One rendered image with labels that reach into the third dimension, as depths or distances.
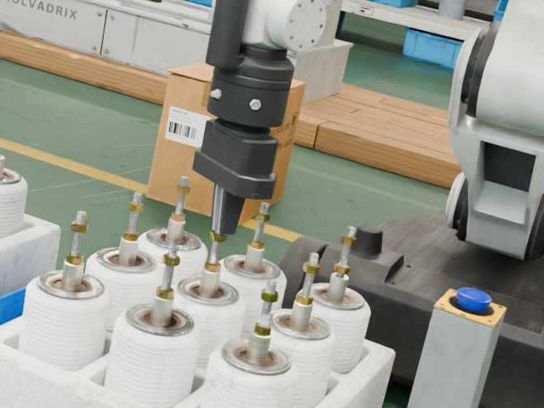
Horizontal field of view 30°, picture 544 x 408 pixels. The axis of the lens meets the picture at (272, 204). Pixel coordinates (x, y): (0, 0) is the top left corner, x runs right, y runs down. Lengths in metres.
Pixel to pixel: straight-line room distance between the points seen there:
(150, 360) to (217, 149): 0.25
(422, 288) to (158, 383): 0.60
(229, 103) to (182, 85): 1.17
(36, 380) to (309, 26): 0.48
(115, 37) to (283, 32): 2.42
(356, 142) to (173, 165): 0.91
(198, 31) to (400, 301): 1.94
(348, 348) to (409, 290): 0.31
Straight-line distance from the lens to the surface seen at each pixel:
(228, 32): 1.08
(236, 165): 1.12
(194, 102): 2.27
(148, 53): 3.42
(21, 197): 1.50
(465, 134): 1.53
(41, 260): 1.54
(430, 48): 5.79
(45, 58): 3.54
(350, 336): 1.26
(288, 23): 1.07
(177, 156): 2.30
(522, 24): 1.47
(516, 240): 1.72
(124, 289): 1.23
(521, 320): 1.57
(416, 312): 1.54
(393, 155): 3.06
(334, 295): 1.27
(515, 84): 1.44
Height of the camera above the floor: 0.71
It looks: 17 degrees down
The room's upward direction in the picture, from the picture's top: 12 degrees clockwise
